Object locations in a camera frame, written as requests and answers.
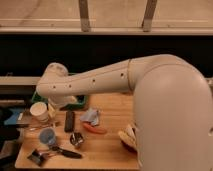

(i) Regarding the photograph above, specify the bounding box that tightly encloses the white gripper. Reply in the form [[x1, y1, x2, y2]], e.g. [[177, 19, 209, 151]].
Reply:
[[48, 96, 77, 118]]

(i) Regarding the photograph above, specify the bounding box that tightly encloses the silver fork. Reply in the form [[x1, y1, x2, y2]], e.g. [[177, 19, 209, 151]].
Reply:
[[27, 122, 60, 131]]

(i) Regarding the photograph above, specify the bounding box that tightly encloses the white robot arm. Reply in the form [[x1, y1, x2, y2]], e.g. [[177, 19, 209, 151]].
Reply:
[[36, 54, 213, 171]]

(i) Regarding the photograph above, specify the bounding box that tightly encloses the white paper cup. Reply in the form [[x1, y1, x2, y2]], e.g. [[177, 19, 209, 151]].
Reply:
[[30, 102, 49, 123]]

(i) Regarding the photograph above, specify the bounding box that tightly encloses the blue plastic cup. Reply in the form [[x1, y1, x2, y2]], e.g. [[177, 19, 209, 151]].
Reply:
[[39, 128, 56, 146]]

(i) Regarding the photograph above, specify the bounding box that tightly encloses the small metal cup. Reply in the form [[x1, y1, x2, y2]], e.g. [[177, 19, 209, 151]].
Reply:
[[70, 132, 84, 148]]

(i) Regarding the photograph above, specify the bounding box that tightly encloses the black remote control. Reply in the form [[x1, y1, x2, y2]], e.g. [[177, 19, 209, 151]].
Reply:
[[64, 111, 75, 132]]

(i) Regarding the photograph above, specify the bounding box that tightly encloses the green plastic tray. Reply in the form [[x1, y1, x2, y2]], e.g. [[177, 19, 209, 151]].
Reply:
[[31, 72, 90, 111]]

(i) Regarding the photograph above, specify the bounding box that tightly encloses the blue crumpled cloth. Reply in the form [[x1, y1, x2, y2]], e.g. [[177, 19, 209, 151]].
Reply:
[[80, 108, 99, 126]]

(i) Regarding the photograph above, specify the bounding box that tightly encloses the blue box at left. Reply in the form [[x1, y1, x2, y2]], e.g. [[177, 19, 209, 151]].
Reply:
[[4, 108, 24, 125]]

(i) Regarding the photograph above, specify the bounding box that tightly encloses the orange carrot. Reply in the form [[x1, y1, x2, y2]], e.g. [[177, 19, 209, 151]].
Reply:
[[82, 122, 107, 134]]

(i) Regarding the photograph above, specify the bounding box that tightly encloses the dark metal clip tool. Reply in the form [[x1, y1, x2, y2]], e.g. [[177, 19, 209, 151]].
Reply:
[[28, 149, 48, 167]]

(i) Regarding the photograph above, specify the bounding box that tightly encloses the red bowl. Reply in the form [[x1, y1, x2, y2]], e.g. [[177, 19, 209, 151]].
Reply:
[[121, 141, 137, 154]]

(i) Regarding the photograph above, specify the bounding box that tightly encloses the black handled utensil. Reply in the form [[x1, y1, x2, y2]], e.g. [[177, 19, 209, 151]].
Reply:
[[50, 146, 82, 159]]

